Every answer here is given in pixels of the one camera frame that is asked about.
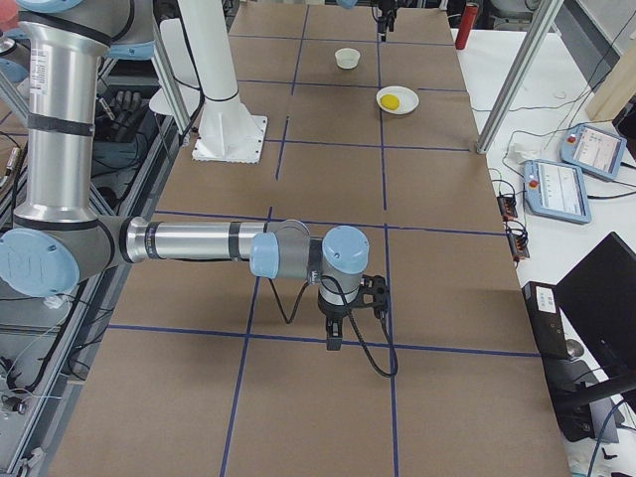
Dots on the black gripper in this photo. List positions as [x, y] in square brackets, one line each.
[383, 21]
[333, 313]

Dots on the yellow lemon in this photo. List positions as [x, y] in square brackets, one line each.
[390, 101]

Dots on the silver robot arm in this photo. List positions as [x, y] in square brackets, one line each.
[57, 240]

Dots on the white ceramic bowl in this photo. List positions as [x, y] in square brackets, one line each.
[347, 58]

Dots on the white round plate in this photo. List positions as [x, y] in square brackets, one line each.
[409, 100]

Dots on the red bottle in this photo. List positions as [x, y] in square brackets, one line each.
[468, 19]

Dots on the near orange adapter board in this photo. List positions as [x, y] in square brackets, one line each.
[518, 239]

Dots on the orange adapter board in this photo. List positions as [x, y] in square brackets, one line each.
[506, 196]
[518, 239]

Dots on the far orange adapter board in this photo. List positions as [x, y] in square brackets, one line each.
[506, 196]

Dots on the black computer box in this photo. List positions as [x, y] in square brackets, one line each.
[581, 401]

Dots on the wooden board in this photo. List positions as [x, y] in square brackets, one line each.
[619, 86]

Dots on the near blue teach pendant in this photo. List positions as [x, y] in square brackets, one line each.
[556, 190]

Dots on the blue teach pendant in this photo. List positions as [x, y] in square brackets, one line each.
[556, 190]
[596, 152]

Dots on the far blue teach pendant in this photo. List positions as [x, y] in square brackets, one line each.
[596, 152]

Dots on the black monitor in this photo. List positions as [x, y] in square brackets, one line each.
[598, 299]

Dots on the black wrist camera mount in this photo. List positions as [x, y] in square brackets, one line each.
[374, 293]

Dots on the aluminium frame post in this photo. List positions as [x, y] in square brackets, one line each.
[522, 62]

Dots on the white camera stand pillar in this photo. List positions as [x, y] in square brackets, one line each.
[227, 130]

